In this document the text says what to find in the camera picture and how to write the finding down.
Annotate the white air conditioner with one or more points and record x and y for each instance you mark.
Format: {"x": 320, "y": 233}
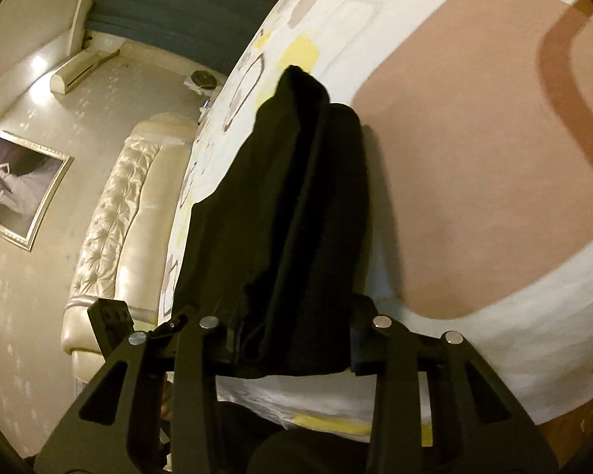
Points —
{"x": 76, "y": 71}

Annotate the patterned bed sheet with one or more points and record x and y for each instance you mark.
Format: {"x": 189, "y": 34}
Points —
{"x": 474, "y": 158}

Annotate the black pants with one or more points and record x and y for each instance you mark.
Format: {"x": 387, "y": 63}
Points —
{"x": 296, "y": 207}

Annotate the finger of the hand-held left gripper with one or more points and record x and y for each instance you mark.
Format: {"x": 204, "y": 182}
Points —
{"x": 170, "y": 327}

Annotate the teal curtain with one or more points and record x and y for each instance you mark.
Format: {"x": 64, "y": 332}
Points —
{"x": 178, "y": 5}

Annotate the framed wall picture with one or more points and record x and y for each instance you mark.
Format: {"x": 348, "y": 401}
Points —
{"x": 17, "y": 187}

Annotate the round dark object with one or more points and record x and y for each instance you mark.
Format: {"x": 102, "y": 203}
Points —
{"x": 203, "y": 79}

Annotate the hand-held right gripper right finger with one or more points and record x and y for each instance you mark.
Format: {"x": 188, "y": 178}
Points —
{"x": 360, "y": 345}

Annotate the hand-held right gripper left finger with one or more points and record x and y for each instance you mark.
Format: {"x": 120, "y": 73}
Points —
{"x": 212, "y": 350}

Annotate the cream tufted headboard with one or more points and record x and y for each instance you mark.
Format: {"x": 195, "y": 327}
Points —
{"x": 123, "y": 217}

